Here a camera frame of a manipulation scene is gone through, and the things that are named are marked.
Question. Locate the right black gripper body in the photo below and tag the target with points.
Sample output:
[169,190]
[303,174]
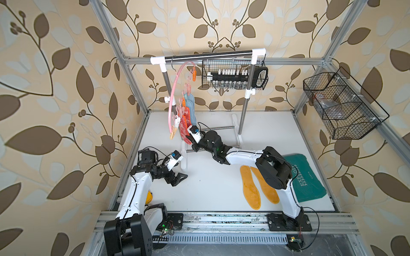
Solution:
[203,144]

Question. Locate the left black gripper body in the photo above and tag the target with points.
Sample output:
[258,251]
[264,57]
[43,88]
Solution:
[163,172]

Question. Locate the pink clip hanger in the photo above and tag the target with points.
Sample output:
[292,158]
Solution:
[173,116]

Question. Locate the yellow fuzzy insole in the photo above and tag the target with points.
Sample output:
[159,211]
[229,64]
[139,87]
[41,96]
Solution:
[269,192]
[250,190]

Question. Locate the red patterned insole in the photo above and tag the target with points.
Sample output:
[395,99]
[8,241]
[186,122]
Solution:
[187,118]
[183,130]

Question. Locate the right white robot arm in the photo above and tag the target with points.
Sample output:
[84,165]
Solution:
[275,170]

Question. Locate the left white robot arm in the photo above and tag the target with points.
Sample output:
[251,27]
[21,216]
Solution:
[131,232]

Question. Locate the yellow tape measure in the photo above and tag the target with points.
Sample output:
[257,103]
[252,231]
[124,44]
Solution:
[149,197]

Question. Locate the grey blue insole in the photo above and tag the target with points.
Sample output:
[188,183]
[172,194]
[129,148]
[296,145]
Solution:
[190,103]

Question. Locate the metal clothes rack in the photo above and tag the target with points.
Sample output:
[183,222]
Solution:
[211,56]

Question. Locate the green plastic tool case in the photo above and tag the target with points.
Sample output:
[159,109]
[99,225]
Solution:
[306,185]

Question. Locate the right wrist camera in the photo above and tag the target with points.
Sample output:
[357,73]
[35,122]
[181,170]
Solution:
[195,133]

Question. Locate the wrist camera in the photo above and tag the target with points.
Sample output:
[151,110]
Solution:
[173,159]
[195,133]

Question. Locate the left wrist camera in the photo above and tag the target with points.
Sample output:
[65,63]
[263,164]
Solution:
[173,159]

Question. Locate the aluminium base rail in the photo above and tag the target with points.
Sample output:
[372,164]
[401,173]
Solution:
[247,227]

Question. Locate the back black wire basket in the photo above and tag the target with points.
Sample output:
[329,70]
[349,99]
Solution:
[234,73]

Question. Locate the side black wire basket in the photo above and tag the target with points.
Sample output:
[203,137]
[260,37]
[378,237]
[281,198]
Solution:
[347,109]

